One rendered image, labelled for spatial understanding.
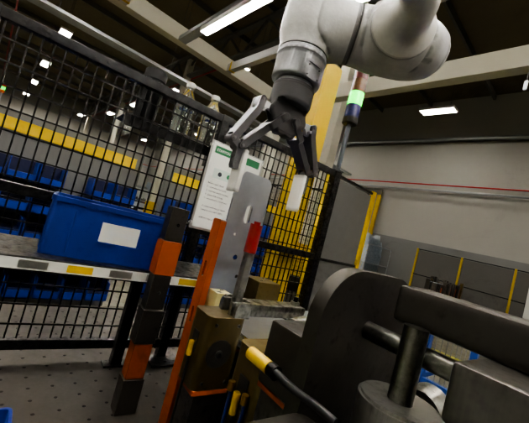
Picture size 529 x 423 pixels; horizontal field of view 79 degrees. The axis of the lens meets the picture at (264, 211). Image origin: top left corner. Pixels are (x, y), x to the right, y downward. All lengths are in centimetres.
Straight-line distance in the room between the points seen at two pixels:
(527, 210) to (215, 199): 1425
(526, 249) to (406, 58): 1420
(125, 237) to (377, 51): 66
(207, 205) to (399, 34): 77
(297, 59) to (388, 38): 14
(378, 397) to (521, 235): 1457
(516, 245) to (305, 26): 1435
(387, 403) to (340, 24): 54
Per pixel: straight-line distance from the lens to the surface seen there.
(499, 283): 1247
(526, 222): 1488
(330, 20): 62
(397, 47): 60
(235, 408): 41
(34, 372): 108
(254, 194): 87
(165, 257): 80
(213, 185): 112
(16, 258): 79
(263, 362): 29
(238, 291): 56
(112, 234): 83
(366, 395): 28
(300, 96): 57
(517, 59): 410
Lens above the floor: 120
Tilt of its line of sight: 3 degrees up
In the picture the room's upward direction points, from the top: 15 degrees clockwise
